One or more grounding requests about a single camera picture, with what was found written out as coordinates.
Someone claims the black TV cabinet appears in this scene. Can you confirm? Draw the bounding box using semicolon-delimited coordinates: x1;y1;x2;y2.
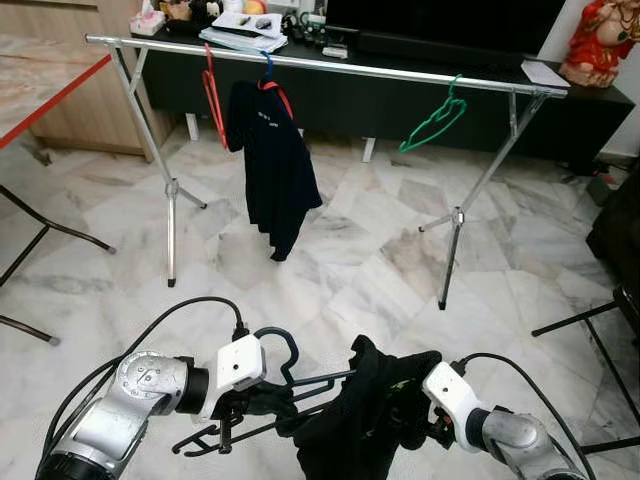
140;30;637;166

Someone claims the navy shirt with red collar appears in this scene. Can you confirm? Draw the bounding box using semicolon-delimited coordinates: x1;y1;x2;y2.
226;80;324;263

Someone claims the black shirt green logo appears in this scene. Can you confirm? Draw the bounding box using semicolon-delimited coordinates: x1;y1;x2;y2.
292;335;446;480

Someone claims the red edged folding table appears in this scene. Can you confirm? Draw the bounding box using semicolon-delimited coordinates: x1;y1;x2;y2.
0;38;118;347

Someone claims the brown plush toy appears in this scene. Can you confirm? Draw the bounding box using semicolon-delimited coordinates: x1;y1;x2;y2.
158;0;191;23

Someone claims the green plastic hanger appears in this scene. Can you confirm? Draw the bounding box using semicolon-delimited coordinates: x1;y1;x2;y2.
398;75;469;154

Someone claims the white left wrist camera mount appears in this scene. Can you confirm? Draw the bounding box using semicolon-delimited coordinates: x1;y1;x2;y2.
203;335;266;419

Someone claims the black and white plush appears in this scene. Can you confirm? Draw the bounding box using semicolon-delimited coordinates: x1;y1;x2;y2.
190;0;223;26

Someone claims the stack of papers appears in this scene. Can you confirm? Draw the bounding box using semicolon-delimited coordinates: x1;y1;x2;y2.
198;10;289;53

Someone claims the light wooden cabinet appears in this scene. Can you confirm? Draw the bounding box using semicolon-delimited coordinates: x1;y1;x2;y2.
0;0;181;156

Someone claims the white paper sheet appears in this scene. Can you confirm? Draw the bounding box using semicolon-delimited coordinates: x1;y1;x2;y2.
520;60;571;88

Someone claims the red and gold statue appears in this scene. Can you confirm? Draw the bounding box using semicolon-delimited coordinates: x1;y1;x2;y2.
560;0;640;88

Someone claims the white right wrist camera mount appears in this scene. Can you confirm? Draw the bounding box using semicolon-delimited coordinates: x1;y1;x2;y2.
422;362;486;453

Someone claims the black soundbar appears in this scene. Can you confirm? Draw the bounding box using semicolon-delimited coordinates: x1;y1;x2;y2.
355;32;541;66

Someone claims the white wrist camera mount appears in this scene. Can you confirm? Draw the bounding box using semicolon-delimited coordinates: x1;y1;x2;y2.
422;362;486;453
203;335;266;419

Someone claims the tissue box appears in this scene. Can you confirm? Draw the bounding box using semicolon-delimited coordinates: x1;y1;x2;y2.
130;0;166;38

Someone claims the black plastic hanger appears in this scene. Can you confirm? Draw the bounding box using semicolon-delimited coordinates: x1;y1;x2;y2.
170;325;359;459

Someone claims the black flat television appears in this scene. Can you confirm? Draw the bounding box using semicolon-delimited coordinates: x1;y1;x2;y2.
325;0;569;53

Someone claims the silver metal clothes rack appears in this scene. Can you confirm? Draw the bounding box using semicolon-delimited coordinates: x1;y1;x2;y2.
85;33;573;311

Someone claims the red wire hanger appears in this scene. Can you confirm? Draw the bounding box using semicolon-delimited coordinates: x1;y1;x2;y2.
203;42;229;151

